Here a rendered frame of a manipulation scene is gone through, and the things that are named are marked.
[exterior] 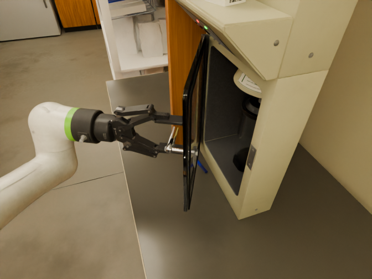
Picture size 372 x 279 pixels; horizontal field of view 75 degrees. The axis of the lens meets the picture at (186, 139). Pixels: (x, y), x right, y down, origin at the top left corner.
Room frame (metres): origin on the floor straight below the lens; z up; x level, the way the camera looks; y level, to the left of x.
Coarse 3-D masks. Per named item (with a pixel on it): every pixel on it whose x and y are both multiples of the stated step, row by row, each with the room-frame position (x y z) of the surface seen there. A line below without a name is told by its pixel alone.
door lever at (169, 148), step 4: (176, 128) 0.49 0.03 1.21; (172, 132) 0.48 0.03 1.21; (176, 132) 0.48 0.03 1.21; (172, 136) 0.46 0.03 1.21; (176, 136) 0.47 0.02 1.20; (172, 140) 0.45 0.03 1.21; (168, 144) 0.43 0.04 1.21; (172, 144) 0.43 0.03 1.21; (164, 148) 0.42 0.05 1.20; (168, 148) 0.42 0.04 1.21; (172, 148) 0.42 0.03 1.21; (176, 148) 0.42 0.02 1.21; (180, 148) 0.42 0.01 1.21; (168, 152) 0.42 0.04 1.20; (176, 152) 0.41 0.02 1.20; (180, 152) 0.41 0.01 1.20
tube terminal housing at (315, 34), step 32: (256, 0) 0.48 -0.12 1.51; (288, 0) 0.40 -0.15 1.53; (320, 0) 0.39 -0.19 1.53; (352, 0) 0.41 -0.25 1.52; (320, 32) 0.40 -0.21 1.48; (288, 64) 0.39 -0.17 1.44; (320, 64) 0.41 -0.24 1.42; (288, 96) 0.39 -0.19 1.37; (256, 128) 0.40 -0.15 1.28; (288, 128) 0.40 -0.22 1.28; (256, 160) 0.38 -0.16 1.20; (288, 160) 0.41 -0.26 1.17; (224, 192) 0.48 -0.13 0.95; (256, 192) 0.39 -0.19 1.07
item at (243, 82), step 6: (240, 72) 0.54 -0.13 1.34; (234, 78) 0.55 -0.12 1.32; (240, 78) 0.52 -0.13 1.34; (246, 78) 0.51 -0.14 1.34; (240, 84) 0.51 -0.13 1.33; (246, 84) 0.50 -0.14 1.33; (252, 84) 0.49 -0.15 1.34; (246, 90) 0.49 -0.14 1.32; (252, 90) 0.48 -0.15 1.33; (258, 90) 0.48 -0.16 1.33; (258, 96) 0.47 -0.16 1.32
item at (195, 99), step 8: (200, 40) 0.62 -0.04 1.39; (200, 48) 0.57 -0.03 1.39; (192, 64) 0.48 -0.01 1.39; (200, 64) 0.58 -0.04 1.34; (192, 72) 0.45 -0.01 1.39; (200, 72) 0.59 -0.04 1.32; (200, 80) 0.60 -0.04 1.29; (184, 88) 0.39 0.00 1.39; (200, 88) 0.61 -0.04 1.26; (184, 96) 0.37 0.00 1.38; (192, 96) 0.44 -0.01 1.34; (200, 96) 0.62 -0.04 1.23; (184, 104) 0.37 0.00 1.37; (192, 104) 0.44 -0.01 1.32; (200, 104) 0.63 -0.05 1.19; (184, 112) 0.37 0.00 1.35; (192, 112) 0.45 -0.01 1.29; (200, 112) 0.64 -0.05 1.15; (184, 120) 0.37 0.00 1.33; (192, 120) 0.45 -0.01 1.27; (184, 128) 0.37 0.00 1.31; (192, 128) 0.45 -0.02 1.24; (184, 136) 0.37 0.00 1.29; (192, 136) 0.46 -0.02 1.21; (184, 144) 0.37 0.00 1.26; (192, 144) 0.46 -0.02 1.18; (184, 152) 0.37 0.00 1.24; (184, 160) 0.37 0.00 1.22; (192, 160) 0.47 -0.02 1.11; (184, 168) 0.37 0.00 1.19; (192, 168) 0.47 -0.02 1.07; (184, 176) 0.37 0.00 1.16; (192, 176) 0.48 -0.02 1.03; (184, 184) 0.37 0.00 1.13; (184, 192) 0.37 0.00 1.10; (184, 200) 0.37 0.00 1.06; (184, 208) 0.37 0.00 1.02
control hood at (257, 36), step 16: (176, 0) 0.60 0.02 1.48; (192, 0) 0.48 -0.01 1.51; (208, 16) 0.39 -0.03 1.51; (224, 16) 0.38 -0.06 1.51; (240, 16) 0.38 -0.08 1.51; (256, 16) 0.38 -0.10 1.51; (272, 16) 0.38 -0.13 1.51; (288, 16) 0.38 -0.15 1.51; (224, 32) 0.35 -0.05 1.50; (240, 32) 0.35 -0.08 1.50; (256, 32) 0.36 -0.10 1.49; (272, 32) 0.37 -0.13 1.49; (288, 32) 0.38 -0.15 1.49; (240, 48) 0.35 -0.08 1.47; (256, 48) 0.36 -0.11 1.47; (272, 48) 0.37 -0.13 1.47; (256, 64) 0.36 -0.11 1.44; (272, 64) 0.37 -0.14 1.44
